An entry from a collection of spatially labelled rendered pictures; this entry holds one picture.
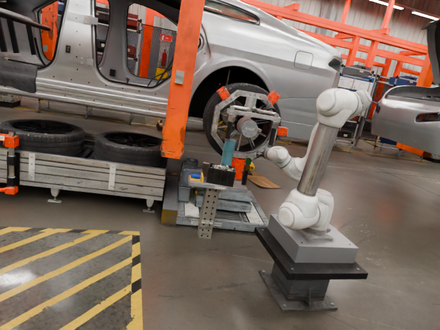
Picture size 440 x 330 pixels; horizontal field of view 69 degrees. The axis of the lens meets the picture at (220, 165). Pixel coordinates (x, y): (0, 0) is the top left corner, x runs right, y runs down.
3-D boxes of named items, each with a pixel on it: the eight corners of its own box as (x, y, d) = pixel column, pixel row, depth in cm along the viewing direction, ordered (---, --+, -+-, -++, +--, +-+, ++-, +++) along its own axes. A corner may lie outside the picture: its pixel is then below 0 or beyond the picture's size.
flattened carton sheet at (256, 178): (258, 173, 445) (258, 171, 444) (281, 188, 398) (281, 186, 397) (239, 172, 431) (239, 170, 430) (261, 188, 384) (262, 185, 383)
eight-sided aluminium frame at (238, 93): (268, 160, 277) (282, 97, 263) (270, 162, 271) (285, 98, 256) (206, 151, 268) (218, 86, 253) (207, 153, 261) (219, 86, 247)
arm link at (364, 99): (339, 105, 177) (326, 102, 168) (368, 85, 164) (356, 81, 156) (349, 125, 173) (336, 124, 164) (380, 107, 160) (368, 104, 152)
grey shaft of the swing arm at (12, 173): (19, 192, 251) (20, 131, 238) (16, 195, 246) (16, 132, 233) (7, 191, 250) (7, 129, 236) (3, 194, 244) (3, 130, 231)
